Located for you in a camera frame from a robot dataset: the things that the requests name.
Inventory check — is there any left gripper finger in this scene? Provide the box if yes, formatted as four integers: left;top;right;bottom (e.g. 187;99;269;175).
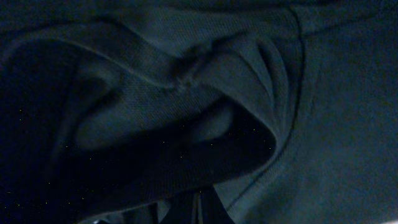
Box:
158;192;197;224
197;185;236;224

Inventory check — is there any black t-shirt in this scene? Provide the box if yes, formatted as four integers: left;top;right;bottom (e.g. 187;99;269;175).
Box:
1;1;397;223

